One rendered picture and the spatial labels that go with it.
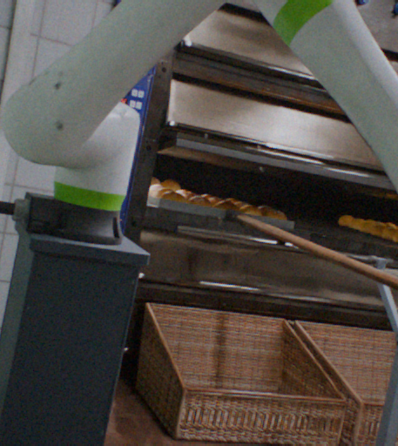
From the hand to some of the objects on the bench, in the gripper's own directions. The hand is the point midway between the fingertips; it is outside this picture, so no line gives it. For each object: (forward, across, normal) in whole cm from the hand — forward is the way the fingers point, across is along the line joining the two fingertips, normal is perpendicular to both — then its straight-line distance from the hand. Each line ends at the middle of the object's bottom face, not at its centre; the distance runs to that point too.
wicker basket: (+5, +91, -128) cm, 157 cm away
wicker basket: (+64, +91, -127) cm, 169 cm away
